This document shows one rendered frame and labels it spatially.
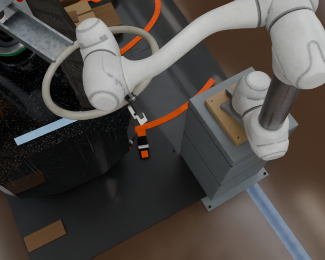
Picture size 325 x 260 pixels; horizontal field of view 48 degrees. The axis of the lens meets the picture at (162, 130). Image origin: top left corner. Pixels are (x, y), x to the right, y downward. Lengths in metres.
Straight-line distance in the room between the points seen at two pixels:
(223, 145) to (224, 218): 0.83
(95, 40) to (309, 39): 0.57
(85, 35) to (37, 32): 0.71
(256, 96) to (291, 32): 0.59
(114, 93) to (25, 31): 0.90
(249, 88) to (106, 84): 0.81
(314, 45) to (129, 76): 0.49
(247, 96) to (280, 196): 1.17
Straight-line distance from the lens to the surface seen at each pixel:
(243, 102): 1.64
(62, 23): 2.29
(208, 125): 1.83
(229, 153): 1.79
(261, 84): 1.62
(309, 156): 2.82
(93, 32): 1.07
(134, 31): 1.55
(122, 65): 0.98
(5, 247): 2.63
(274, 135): 1.52
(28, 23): 1.81
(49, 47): 1.70
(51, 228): 2.53
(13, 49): 2.00
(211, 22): 1.11
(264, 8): 1.14
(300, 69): 1.04
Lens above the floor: 2.44
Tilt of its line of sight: 66 degrees down
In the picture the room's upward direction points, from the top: 2 degrees clockwise
